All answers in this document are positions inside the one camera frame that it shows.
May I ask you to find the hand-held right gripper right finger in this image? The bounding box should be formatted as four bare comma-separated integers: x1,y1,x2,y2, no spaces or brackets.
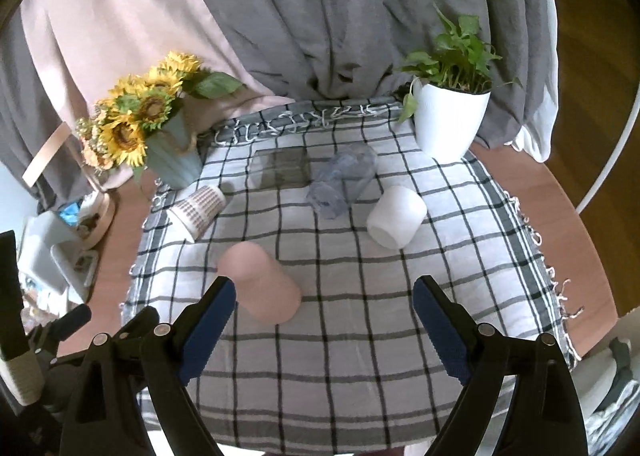
412,275,588,456

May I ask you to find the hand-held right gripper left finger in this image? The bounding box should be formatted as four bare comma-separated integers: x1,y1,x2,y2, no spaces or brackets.
59,275,238,456

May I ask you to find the pink cup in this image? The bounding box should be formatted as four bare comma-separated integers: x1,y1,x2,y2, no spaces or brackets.
217,242,302,325

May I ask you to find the white dotted cup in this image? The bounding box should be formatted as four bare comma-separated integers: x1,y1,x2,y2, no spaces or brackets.
166,184,226,243

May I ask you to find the plain white cup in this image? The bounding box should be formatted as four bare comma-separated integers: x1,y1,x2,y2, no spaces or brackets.
366,185,427,249

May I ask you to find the dark square glass cup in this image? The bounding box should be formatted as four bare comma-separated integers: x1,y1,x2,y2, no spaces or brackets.
250,147,310,190

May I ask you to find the bluish ribbed glass cup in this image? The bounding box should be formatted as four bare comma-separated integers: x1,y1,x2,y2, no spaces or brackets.
306,163,353,219

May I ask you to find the clear glass cup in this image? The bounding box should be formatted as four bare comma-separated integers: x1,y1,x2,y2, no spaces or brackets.
327,143,378,204

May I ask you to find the checkered tablecloth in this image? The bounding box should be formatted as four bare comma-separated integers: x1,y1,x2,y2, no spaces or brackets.
120,98,583,452

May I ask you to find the round white container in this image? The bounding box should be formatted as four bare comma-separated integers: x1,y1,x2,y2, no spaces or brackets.
75,191,117,251

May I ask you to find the white storage box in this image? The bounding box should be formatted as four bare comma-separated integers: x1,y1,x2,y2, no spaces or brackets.
20,211,98,304

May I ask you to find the teal ribbed vase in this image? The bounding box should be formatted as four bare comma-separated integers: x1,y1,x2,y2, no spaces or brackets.
145,111,203,189

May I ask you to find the black pole with white grip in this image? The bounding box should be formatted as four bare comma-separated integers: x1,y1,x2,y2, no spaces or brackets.
0,231,46,407

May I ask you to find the white sheer curtain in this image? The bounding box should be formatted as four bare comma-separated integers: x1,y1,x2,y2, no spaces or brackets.
507,0,560,164

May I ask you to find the white plant pot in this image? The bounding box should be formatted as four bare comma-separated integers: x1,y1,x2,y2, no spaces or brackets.
412,77,492,160

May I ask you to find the white round hoop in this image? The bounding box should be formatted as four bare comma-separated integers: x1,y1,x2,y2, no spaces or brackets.
575,86,640,217

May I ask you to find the sunflower bouquet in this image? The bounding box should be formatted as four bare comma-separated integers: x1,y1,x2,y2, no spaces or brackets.
75,52,246,172

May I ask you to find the green potted plant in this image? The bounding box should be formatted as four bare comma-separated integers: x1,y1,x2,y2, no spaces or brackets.
392,3,523,124

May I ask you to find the pink curtain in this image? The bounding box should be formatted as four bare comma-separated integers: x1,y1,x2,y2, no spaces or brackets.
20,0,296,187

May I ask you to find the grey curtain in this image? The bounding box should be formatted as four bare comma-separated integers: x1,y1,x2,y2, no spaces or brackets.
0,0,558,207

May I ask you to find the tan curtain strap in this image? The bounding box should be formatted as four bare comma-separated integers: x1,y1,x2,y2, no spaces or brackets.
22,121,71,187

